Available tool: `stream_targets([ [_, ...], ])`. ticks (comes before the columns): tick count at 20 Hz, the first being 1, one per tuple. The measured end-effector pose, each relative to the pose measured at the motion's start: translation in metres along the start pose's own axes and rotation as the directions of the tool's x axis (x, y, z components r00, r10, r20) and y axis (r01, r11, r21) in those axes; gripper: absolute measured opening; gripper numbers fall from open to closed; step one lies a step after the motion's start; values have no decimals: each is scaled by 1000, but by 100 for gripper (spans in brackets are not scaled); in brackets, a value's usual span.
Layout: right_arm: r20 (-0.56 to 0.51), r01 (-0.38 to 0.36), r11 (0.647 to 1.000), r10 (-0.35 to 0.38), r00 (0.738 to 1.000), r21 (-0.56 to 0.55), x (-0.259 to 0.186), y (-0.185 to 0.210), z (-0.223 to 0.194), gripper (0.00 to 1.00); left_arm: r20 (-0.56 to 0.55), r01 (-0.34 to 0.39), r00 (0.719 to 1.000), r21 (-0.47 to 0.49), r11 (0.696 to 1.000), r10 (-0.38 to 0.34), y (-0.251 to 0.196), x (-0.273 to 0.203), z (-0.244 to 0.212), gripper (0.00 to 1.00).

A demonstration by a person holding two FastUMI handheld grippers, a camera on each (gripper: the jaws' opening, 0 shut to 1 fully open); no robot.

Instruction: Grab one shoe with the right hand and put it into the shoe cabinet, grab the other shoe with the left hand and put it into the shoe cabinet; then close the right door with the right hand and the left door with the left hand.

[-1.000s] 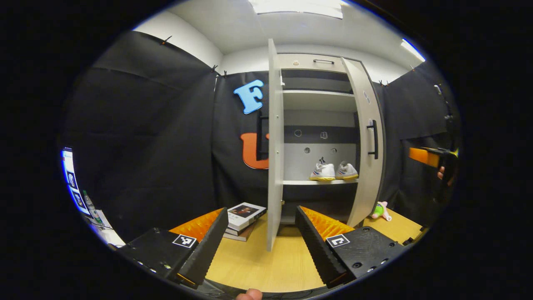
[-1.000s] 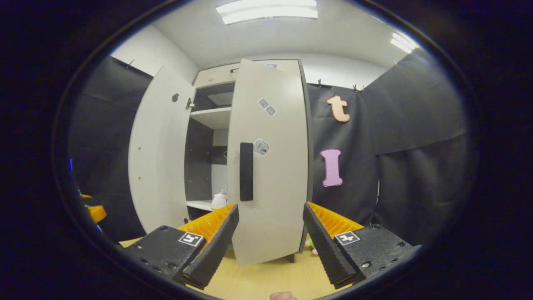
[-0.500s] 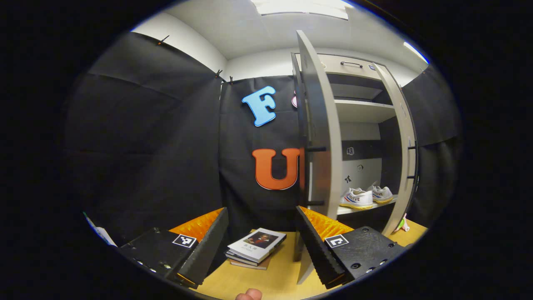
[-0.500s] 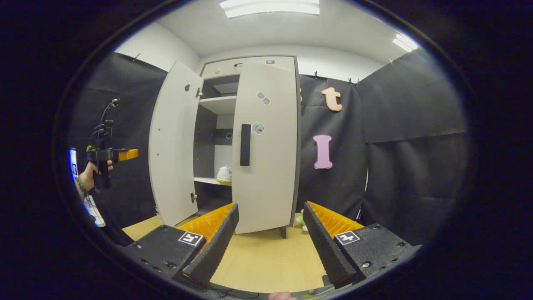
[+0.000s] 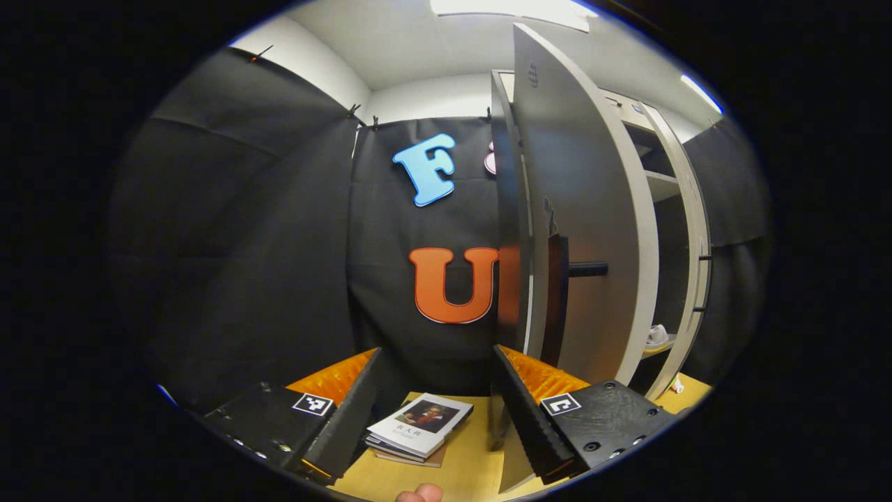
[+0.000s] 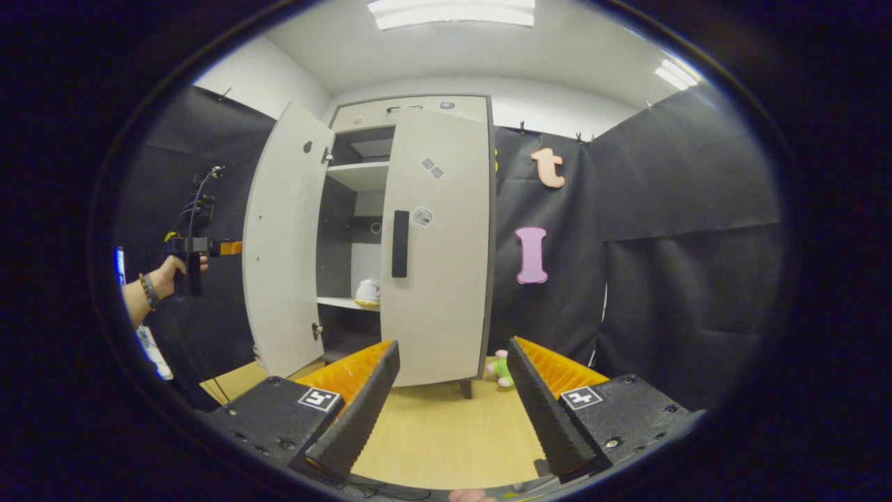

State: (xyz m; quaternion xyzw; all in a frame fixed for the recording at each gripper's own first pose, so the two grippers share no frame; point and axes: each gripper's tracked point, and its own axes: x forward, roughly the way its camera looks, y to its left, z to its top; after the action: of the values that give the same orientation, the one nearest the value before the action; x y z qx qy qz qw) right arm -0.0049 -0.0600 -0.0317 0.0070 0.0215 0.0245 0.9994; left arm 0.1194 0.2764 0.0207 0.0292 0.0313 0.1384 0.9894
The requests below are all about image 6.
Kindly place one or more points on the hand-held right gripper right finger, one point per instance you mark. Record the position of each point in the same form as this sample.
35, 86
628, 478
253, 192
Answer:
540, 411

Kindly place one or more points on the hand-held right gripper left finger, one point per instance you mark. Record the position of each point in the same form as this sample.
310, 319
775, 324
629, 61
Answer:
362, 411

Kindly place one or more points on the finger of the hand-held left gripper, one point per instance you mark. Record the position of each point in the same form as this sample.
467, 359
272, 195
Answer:
231, 247

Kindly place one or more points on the grey cabinet door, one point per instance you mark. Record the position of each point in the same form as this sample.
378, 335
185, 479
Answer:
286, 244
446, 300

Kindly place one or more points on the white shoe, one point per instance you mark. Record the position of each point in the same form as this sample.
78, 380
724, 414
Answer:
368, 293

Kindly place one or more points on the grey shoe cabinet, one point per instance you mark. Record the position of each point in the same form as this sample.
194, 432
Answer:
362, 265

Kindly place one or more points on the white cabinet shelf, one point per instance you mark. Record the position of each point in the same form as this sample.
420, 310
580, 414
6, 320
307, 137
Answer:
338, 302
362, 174

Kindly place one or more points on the grey cabinet drawer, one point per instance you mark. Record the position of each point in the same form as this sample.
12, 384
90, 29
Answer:
369, 117

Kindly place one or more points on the pink star plush toy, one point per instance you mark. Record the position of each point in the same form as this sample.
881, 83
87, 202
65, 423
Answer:
503, 373

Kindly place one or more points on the large ceiling light panel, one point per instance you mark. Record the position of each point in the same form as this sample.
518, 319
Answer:
453, 14

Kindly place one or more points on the small ceiling light panel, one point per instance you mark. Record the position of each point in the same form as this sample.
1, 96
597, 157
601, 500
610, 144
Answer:
676, 74

